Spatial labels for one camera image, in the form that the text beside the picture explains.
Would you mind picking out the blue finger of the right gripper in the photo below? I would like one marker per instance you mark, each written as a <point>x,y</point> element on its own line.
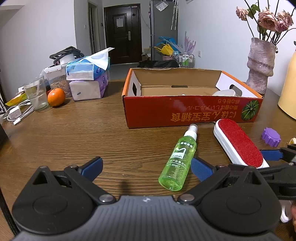
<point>272,155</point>

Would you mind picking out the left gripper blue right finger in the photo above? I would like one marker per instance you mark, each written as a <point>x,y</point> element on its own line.
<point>211,178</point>

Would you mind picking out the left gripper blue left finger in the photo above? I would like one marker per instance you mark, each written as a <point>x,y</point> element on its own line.
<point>84,176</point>

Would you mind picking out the purple gear lid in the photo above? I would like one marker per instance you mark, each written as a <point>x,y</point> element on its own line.
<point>271,137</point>

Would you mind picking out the white red lint brush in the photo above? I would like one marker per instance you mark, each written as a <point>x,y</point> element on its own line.
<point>240,149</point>

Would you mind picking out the green spray bottle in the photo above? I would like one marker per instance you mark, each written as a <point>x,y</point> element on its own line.
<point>177,167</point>

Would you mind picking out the white plastic box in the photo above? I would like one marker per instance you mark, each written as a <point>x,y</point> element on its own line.
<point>227,92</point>

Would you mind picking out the yellow thermos jug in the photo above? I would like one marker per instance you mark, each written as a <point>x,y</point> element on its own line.
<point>287,99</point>

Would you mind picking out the orange fruit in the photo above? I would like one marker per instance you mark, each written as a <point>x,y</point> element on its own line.
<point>56,97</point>

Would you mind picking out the purple tissue pack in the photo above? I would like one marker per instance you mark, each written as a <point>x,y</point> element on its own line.
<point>89,89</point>

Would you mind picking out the red cardboard box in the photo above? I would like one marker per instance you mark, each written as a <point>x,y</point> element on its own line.
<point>182,96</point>

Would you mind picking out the clear glass cup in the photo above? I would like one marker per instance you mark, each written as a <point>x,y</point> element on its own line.
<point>36,93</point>

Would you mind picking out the pink ceramic vase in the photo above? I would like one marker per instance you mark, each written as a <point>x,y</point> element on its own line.
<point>260,62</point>

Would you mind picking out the clear food container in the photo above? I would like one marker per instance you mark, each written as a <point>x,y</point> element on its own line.
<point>56,76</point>

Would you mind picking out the blue tissue pack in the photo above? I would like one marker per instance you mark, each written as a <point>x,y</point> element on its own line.
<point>89,68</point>

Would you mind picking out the black device on container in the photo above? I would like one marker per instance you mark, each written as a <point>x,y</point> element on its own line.
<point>66,55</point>

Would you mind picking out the black cloth covered chair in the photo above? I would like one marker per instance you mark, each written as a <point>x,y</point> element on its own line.
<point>158,64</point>

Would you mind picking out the dried pink roses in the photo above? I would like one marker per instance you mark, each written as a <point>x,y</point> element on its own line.
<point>272,23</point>

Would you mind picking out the yellow blue bags pile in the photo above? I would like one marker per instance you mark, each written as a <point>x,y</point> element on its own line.
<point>168,46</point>

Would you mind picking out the dark entrance door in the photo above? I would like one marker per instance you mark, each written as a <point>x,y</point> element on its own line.
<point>123,33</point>

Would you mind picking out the grey refrigerator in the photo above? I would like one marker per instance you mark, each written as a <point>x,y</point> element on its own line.
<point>163,23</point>

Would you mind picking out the white charger with cable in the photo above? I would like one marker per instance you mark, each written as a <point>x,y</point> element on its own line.
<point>17,113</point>

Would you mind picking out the wire storage cart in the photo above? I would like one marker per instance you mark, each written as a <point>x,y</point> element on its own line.
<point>185,60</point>

